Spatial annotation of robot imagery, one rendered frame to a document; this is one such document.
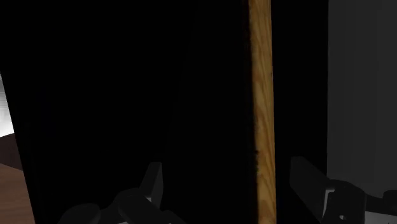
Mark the black cabinet with wooden edge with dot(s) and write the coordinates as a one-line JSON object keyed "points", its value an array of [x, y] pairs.
{"points": [[263, 93]]}

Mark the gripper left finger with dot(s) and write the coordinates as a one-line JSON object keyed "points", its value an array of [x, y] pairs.
{"points": [[133, 206]]}

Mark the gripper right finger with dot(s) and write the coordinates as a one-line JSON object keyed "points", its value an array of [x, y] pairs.
{"points": [[313, 186]]}

